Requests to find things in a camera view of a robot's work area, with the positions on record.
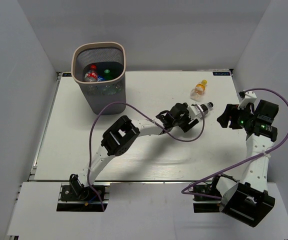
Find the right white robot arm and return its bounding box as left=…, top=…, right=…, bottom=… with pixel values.
left=209, top=100, right=279, bottom=228

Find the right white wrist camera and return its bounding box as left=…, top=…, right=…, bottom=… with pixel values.
left=237, top=91, right=257, bottom=110

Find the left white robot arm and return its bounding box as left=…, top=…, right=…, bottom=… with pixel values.
left=69, top=102, right=206, bottom=200

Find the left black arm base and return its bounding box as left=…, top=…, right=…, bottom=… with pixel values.
left=56, top=184, right=110, bottom=213

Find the small bottle yellow cap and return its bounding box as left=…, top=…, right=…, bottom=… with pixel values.
left=190, top=79, right=208, bottom=101

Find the grey mesh waste bin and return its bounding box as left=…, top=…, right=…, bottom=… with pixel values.
left=71, top=41, right=126, bottom=114

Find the clear bottle black label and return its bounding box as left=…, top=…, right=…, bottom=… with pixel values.
left=191, top=102, right=214, bottom=119

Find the green plastic bottle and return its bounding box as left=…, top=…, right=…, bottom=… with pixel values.
left=103, top=69, right=120, bottom=81

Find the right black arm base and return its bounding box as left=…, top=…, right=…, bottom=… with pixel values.
left=188, top=177, right=241, bottom=214

